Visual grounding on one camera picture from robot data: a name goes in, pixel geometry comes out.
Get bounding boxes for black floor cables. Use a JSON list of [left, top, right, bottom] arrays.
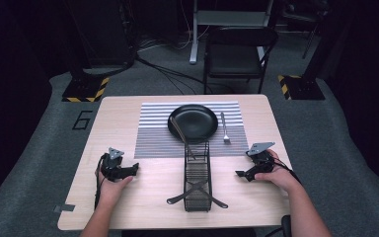
[[134, 53, 235, 96]]

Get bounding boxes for left hand-held gripper cable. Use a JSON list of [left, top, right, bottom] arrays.
[[93, 153, 108, 210]]

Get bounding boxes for silver fork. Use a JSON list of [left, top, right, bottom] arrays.
[[220, 112, 232, 145]]

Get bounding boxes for black folding chair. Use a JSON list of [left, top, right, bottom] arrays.
[[202, 26, 279, 95]]

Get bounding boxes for hand-held gripper cable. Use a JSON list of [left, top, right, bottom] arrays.
[[270, 157, 303, 185], [93, 153, 108, 210]]

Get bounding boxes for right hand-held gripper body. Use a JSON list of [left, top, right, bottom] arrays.
[[245, 141, 276, 181]]

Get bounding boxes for black wire mesh basket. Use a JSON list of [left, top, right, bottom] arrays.
[[183, 139, 213, 212]]

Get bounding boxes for black stand base striped edge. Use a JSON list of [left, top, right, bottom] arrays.
[[61, 76, 111, 104], [277, 74, 327, 101]]

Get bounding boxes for black round plate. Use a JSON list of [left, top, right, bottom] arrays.
[[167, 104, 219, 141]]

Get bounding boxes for black utensil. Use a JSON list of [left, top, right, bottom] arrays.
[[185, 181, 229, 209], [166, 183, 210, 205]]

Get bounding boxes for grey tape piece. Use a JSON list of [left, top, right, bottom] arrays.
[[52, 203, 76, 213]]

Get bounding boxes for person's right hand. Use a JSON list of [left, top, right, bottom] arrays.
[[254, 148, 303, 196]]

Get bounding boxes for right hand-held gripper cable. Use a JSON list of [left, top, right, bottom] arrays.
[[270, 157, 303, 185]]

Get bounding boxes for brown wooden chopstick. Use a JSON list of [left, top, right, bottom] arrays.
[[170, 116, 196, 161]]

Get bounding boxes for grey striped placemat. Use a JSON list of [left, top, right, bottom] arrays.
[[133, 101, 250, 160]]

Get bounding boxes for white desk frame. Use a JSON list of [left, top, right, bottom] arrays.
[[189, 0, 274, 65]]

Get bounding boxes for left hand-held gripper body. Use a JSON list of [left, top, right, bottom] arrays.
[[100, 146, 136, 183]]

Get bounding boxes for black cable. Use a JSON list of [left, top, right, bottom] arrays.
[[264, 214, 293, 237]]

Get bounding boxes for dark chair with thin legs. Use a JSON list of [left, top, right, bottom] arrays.
[[279, 0, 331, 60]]

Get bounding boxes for person's left hand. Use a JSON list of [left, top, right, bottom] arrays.
[[94, 167, 134, 206]]

